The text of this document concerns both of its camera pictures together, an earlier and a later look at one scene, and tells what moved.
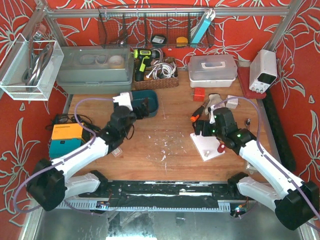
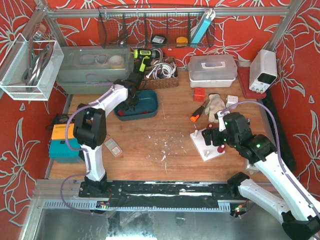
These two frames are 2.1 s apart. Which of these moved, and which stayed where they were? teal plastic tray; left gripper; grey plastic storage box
Moved: left gripper
Stayed: teal plastic tray; grey plastic storage box
